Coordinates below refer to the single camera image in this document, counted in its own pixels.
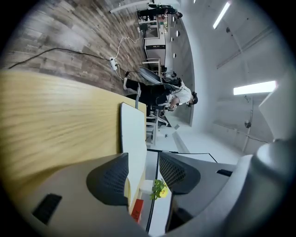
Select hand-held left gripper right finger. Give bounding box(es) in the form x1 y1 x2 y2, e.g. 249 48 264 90
158 152 237 217

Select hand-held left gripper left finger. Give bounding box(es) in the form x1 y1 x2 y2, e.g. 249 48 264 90
17 152 148 237

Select white notebook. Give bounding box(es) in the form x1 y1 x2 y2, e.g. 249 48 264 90
119 101 148 189

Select yellow flower plant in white pot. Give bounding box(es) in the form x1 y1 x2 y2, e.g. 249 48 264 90
140 179 169 201

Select red box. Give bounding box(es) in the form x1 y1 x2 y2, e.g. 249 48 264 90
130 198 144 223

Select long ceiling light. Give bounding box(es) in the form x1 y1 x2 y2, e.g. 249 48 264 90
212 1 232 30
233 81 277 96

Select grey office chair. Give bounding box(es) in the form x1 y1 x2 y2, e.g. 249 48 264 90
138 66 163 84

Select white cabinet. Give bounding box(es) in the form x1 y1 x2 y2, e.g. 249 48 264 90
144 37 167 59

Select white table frame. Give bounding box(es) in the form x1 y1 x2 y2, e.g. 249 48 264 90
145 110 170 147

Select black floor cable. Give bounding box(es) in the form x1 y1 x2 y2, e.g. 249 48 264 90
8 47 111 69

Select white floor cable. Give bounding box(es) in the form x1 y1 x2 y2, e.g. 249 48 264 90
115 34 142 61

